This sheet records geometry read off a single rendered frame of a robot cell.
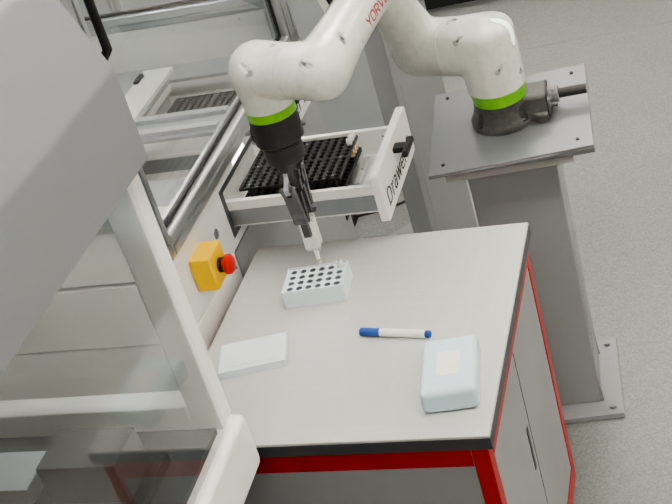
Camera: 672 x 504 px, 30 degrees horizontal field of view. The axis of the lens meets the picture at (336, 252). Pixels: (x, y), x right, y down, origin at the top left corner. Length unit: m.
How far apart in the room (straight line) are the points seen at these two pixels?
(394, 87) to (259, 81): 1.36
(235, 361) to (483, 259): 0.51
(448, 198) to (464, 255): 1.31
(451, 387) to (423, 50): 0.95
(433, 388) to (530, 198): 0.88
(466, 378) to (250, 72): 0.65
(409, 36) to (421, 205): 1.07
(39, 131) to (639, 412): 1.99
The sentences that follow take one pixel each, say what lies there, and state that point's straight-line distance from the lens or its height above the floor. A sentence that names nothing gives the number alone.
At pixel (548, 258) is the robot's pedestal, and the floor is 0.46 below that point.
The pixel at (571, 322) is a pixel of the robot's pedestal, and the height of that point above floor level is 0.27.
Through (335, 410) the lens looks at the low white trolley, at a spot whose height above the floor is 0.76.
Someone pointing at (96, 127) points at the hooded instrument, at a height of 1.47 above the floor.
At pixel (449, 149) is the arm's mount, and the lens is 2.79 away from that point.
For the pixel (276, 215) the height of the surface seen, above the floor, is 0.85.
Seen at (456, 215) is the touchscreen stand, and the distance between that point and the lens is 3.78.
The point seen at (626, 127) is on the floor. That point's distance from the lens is 4.37.
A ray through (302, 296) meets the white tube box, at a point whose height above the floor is 0.78.
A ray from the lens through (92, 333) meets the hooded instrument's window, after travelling 1.60.
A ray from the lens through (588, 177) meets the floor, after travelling 4.12.
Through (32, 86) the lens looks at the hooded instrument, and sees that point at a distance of 1.55.
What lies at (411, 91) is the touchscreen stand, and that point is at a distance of 3.56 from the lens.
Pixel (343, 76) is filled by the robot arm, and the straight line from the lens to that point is 2.15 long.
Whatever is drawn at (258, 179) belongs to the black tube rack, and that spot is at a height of 0.90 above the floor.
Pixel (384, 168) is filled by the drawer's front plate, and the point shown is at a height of 0.91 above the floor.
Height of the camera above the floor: 2.07
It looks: 31 degrees down
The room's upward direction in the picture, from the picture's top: 17 degrees counter-clockwise
